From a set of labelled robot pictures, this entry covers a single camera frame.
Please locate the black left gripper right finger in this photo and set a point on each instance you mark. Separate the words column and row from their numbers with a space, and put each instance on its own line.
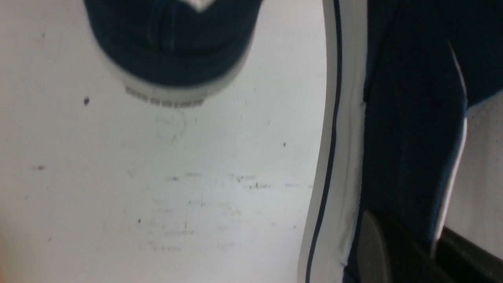
column 466, row 262

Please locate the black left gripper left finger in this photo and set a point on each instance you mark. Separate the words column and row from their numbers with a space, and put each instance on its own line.
column 387, row 254

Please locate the navy canvas sneaker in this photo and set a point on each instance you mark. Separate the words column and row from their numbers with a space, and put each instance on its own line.
column 173, row 53
column 402, row 76

